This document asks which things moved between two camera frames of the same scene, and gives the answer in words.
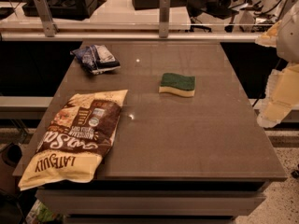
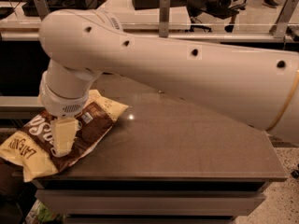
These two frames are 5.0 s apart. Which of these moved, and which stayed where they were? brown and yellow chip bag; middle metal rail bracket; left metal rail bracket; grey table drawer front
Moved: brown and yellow chip bag
Stayed: left metal rail bracket; grey table drawer front; middle metal rail bracket
